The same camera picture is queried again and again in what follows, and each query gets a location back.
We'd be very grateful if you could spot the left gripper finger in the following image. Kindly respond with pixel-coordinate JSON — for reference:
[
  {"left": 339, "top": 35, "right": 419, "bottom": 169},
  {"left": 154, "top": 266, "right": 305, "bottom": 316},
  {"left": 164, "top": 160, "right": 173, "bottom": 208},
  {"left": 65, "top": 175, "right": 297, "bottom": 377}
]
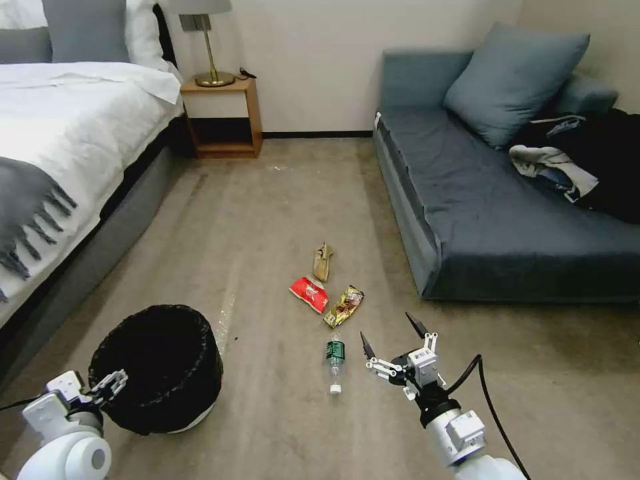
[{"left": 88, "top": 369, "right": 129, "bottom": 404}]

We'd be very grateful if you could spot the gold brown snack wrapper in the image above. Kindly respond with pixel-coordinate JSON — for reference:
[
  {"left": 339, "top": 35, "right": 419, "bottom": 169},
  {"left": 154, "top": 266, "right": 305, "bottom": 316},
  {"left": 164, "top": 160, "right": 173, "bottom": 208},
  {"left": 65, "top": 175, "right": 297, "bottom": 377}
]
[{"left": 323, "top": 285, "right": 366, "bottom": 330}]

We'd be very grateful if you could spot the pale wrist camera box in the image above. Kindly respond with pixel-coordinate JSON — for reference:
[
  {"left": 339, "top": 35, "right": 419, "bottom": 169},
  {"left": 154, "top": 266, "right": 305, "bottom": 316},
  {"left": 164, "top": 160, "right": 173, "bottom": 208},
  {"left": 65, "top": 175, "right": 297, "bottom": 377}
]
[
  {"left": 45, "top": 371, "right": 85, "bottom": 404},
  {"left": 407, "top": 348, "right": 437, "bottom": 384}
]

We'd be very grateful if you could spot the blue grey cushion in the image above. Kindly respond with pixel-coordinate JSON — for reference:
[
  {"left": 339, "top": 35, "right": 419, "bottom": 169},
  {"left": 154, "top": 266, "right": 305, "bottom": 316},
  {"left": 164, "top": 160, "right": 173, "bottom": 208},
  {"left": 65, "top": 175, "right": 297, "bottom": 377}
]
[{"left": 443, "top": 21, "right": 591, "bottom": 151}]

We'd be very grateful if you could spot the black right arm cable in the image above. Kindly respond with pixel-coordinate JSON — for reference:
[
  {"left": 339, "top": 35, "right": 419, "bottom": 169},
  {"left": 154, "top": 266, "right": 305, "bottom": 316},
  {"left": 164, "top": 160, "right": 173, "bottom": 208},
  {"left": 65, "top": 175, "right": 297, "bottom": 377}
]
[{"left": 443, "top": 353, "right": 532, "bottom": 480}]

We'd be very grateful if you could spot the grey upholstered bed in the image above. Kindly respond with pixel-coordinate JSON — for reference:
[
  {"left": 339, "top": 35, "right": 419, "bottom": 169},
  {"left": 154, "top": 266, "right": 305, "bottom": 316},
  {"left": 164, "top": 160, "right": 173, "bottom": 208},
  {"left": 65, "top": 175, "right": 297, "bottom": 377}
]
[{"left": 0, "top": 2, "right": 197, "bottom": 397}]

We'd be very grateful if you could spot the clear bottle with green label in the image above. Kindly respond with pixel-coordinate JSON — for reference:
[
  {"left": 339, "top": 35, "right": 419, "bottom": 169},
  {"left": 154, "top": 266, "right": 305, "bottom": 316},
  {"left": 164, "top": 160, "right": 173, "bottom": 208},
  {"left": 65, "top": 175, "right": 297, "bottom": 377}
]
[{"left": 325, "top": 331, "right": 347, "bottom": 397}]

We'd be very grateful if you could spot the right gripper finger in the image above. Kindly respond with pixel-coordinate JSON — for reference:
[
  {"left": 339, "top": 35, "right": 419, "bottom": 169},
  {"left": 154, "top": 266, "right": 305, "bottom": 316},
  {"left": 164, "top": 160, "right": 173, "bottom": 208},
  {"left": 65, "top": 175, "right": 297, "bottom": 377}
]
[
  {"left": 405, "top": 311, "right": 442, "bottom": 357},
  {"left": 359, "top": 331, "right": 406, "bottom": 383}
]

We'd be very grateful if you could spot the white pillow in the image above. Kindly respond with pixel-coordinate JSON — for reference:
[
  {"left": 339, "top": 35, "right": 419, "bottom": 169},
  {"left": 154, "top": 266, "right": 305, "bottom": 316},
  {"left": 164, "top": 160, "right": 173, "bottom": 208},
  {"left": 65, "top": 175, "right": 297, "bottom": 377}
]
[
  {"left": 0, "top": 0, "right": 49, "bottom": 31},
  {"left": 123, "top": 0, "right": 184, "bottom": 85}
]

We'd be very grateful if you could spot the crumpled tan paper bag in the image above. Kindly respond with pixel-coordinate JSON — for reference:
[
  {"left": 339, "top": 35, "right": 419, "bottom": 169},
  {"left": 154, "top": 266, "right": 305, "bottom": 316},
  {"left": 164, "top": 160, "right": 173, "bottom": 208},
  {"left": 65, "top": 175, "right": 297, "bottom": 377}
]
[{"left": 311, "top": 241, "right": 337, "bottom": 284}]

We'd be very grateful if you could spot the wooden nightstand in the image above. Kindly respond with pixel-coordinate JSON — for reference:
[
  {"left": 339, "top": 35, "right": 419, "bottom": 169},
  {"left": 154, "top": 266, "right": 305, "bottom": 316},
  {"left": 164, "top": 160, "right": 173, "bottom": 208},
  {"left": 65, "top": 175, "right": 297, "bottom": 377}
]
[{"left": 179, "top": 77, "right": 264, "bottom": 161}]

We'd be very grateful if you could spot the black garment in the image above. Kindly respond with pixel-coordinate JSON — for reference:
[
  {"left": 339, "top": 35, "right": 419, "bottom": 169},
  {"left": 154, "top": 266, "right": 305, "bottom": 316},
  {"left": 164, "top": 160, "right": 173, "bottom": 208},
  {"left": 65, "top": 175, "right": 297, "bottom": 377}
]
[{"left": 509, "top": 107, "right": 640, "bottom": 227}]

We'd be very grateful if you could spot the small grey pillow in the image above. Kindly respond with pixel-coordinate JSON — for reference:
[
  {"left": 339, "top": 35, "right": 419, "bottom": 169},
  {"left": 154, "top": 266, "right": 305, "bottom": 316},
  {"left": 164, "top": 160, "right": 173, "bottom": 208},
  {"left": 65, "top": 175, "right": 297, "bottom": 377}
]
[{"left": 0, "top": 27, "right": 54, "bottom": 65}]

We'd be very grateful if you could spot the blue grey sofa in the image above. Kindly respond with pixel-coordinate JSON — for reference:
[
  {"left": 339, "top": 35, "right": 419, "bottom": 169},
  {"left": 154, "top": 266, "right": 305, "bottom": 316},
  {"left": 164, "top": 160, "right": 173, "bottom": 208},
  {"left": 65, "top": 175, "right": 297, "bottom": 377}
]
[{"left": 371, "top": 49, "right": 640, "bottom": 305}]

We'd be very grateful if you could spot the grey fringed throw blanket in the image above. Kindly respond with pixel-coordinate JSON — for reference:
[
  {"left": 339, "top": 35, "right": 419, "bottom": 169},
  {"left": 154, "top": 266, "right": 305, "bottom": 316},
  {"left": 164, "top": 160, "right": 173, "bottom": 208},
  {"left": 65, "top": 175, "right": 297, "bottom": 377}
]
[{"left": 0, "top": 156, "right": 79, "bottom": 304}]

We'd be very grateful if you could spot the grey wall socket panel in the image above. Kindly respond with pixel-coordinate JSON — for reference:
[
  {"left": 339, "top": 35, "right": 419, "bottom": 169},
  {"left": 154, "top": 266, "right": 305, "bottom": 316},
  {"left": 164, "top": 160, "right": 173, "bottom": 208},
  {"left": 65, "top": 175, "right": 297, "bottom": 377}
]
[{"left": 178, "top": 13, "right": 212, "bottom": 34}]

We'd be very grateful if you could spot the white bin with black bag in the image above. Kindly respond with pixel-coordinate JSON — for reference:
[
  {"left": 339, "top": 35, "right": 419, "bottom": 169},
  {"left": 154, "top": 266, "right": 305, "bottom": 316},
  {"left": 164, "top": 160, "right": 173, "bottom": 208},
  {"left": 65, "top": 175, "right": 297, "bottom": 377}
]
[{"left": 87, "top": 304, "right": 225, "bottom": 437}]

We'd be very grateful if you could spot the red snack packet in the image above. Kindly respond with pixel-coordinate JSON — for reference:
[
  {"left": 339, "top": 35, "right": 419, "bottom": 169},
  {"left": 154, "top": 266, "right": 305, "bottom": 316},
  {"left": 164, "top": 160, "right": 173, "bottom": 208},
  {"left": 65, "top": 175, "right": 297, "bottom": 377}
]
[{"left": 289, "top": 275, "right": 330, "bottom": 315}]

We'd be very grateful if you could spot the white duvet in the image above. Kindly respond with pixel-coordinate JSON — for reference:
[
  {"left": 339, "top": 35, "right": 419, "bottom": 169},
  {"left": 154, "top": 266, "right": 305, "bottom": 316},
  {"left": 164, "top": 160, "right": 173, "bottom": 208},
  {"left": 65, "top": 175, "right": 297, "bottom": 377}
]
[{"left": 0, "top": 61, "right": 184, "bottom": 327}]

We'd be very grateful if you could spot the large grey pillow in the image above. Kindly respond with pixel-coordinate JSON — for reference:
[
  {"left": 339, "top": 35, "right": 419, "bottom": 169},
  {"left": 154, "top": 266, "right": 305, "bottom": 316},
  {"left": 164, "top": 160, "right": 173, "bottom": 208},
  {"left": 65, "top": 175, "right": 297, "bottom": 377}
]
[{"left": 41, "top": 0, "right": 132, "bottom": 65}]

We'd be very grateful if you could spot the brass table lamp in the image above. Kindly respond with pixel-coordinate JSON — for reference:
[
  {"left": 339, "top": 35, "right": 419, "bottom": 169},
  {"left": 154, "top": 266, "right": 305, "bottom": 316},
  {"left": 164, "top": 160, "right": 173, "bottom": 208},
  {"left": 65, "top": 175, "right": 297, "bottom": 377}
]
[{"left": 167, "top": 0, "right": 237, "bottom": 89}]

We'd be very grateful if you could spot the grey white garment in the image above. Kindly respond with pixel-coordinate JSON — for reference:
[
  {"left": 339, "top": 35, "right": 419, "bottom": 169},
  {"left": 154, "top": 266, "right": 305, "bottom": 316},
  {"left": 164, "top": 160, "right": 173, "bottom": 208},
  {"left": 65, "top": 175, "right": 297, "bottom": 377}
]
[{"left": 508, "top": 144, "right": 601, "bottom": 204}]

